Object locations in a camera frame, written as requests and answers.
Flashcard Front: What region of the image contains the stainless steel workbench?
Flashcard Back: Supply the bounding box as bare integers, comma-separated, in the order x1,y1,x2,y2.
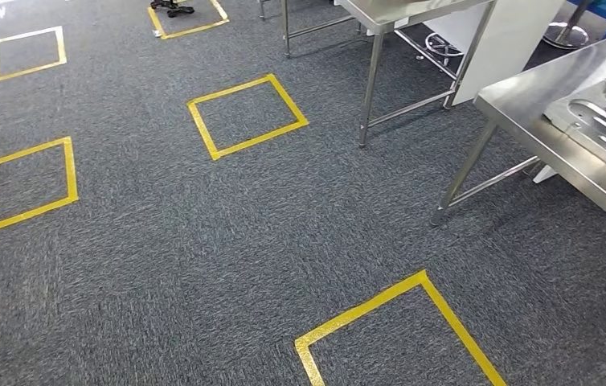
429,29,606,239

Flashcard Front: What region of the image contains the yellow floor tape square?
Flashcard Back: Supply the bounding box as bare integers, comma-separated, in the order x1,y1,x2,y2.
294,269,508,386
0,136,80,235
0,25,68,84
186,73,310,162

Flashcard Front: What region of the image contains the stainless steel table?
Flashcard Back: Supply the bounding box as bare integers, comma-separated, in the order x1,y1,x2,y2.
280,0,498,150
256,0,283,23

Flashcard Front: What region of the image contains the chrome stool base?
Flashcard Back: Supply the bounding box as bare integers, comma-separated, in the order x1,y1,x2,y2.
423,31,467,68

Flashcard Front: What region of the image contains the black chair base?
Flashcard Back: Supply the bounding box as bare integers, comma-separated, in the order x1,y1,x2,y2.
148,0,196,18

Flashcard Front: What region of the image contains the white partition panel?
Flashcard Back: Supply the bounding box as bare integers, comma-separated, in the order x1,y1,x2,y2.
424,0,566,108

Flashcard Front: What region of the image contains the stamped sheet metal plate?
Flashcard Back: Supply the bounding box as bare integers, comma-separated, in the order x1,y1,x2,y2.
543,74,606,179

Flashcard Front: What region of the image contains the chrome stanchion post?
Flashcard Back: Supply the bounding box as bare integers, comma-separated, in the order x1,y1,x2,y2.
543,0,592,51

